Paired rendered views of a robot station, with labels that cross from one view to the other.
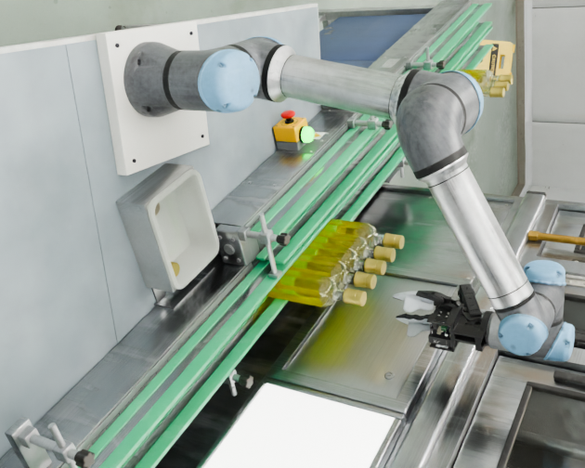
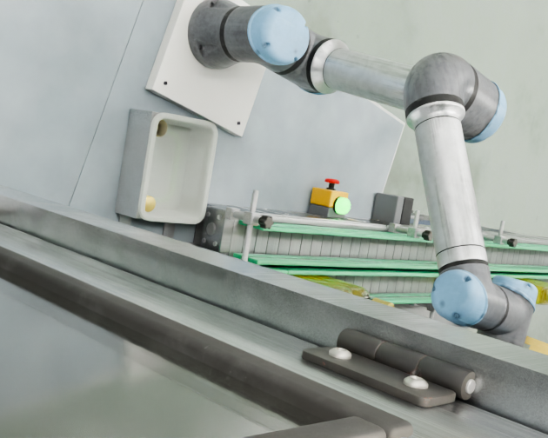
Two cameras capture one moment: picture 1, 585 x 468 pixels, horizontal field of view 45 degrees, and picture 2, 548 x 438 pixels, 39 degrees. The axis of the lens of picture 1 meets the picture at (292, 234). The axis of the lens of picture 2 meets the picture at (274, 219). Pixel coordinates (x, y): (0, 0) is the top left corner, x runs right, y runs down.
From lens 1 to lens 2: 0.76 m
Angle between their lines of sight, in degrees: 28
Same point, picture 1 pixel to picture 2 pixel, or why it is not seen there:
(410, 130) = (416, 70)
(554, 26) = not seen: outside the picture
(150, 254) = (135, 170)
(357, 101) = (384, 82)
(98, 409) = not seen: hidden behind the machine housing
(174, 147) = (207, 107)
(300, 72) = (345, 56)
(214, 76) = (266, 14)
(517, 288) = (469, 243)
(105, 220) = (112, 116)
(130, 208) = (139, 116)
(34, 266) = (29, 92)
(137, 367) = not seen: hidden behind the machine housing
